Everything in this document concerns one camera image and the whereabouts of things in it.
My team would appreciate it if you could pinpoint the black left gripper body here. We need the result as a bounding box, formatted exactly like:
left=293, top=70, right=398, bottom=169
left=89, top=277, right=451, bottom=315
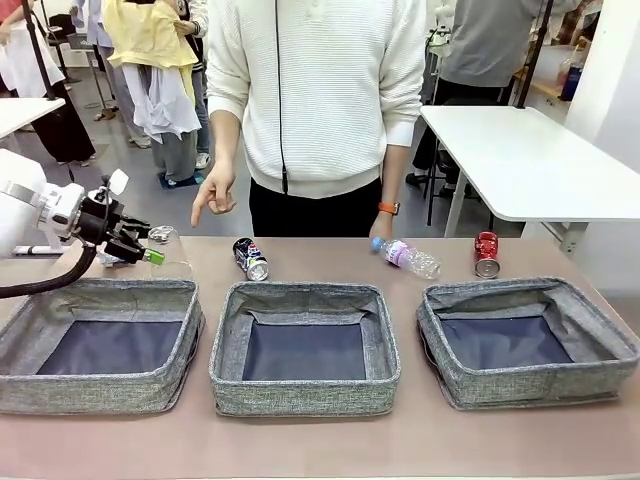
left=77, top=189, right=129, bottom=247

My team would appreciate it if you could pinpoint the clear plastic cup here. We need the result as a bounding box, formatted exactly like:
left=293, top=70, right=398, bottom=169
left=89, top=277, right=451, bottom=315
left=147, top=225, right=195, bottom=281

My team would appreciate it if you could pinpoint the crushed blue Pepsi can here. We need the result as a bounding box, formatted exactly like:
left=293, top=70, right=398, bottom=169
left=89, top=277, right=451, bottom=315
left=232, top=237, right=271, bottom=281

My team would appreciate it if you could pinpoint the clear plastic water bottle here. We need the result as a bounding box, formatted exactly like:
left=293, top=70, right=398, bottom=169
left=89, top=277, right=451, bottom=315
left=369, top=236, right=444, bottom=280

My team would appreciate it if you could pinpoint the crushed red cola can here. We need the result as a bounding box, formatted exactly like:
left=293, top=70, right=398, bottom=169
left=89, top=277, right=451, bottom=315
left=473, top=230, right=501, bottom=279

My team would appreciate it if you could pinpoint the person's left forearm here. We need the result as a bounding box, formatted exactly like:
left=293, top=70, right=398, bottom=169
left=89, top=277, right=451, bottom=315
left=377, top=142, right=414, bottom=205

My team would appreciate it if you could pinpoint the person's right forearm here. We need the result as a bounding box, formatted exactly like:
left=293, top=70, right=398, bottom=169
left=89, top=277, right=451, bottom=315
left=209, top=107, right=246, bottom=171

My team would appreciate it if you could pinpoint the person's right hand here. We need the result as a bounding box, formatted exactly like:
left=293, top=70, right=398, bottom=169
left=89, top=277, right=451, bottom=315
left=191, top=159, right=238, bottom=229

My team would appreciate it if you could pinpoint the person's left hand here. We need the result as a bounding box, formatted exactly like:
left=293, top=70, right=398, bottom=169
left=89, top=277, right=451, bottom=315
left=370, top=213, right=399, bottom=241

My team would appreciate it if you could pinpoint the blue floor mat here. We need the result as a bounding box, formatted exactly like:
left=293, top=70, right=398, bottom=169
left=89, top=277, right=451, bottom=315
left=159, top=168, right=206, bottom=190

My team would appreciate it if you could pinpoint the bystander in faded jeans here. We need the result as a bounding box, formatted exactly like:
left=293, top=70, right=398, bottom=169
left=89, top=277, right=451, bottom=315
left=149, top=0, right=211, bottom=185

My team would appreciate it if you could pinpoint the bystander in black trousers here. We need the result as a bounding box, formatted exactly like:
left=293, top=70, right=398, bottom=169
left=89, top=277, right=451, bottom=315
left=0, top=0, right=97, bottom=166

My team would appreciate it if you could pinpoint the white cloth garment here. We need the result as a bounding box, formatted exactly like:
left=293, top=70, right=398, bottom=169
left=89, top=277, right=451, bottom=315
left=122, top=63, right=202, bottom=145

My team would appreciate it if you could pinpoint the bystander in light trousers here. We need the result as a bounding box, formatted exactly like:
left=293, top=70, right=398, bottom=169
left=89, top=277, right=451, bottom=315
left=87, top=0, right=152, bottom=150

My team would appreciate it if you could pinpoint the grey fabric storage basket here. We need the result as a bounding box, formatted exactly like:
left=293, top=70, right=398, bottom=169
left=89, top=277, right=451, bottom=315
left=416, top=276, right=640, bottom=412
left=208, top=281, right=402, bottom=417
left=0, top=278, right=206, bottom=416

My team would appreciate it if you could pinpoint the black stand pole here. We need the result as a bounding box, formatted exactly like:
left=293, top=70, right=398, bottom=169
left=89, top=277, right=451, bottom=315
left=22, top=0, right=56, bottom=101
left=517, top=0, right=554, bottom=109

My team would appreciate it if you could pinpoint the yellow cloth garment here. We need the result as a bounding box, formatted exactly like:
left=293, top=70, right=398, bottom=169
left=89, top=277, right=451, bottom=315
left=102, top=0, right=200, bottom=99

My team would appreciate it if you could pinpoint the person in white sweater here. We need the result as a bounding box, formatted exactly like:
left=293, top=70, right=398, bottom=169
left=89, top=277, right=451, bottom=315
left=204, top=0, right=429, bottom=239

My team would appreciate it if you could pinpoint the bystander in grey shirt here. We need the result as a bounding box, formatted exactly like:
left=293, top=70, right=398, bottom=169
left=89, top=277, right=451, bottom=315
left=412, top=0, right=532, bottom=190

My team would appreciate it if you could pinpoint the large white table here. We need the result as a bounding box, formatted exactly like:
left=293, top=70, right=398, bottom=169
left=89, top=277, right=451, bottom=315
left=419, top=104, right=640, bottom=255

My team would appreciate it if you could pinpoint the translucent plastic storage box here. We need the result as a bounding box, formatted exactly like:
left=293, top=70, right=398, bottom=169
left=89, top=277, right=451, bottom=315
left=530, top=43, right=586, bottom=99

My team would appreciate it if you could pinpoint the dark blue bottle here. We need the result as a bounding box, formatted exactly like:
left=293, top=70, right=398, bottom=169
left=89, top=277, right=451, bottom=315
left=559, top=49, right=584, bottom=102

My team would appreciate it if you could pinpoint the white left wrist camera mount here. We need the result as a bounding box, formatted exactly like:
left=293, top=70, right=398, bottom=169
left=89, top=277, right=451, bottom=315
left=99, top=168, right=130, bottom=201

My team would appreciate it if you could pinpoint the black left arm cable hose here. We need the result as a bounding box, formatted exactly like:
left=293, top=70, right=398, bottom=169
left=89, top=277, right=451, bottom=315
left=0, top=242, right=97, bottom=301

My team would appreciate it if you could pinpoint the thin black neck cord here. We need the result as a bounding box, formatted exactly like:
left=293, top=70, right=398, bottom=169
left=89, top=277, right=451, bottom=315
left=276, top=0, right=290, bottom=196

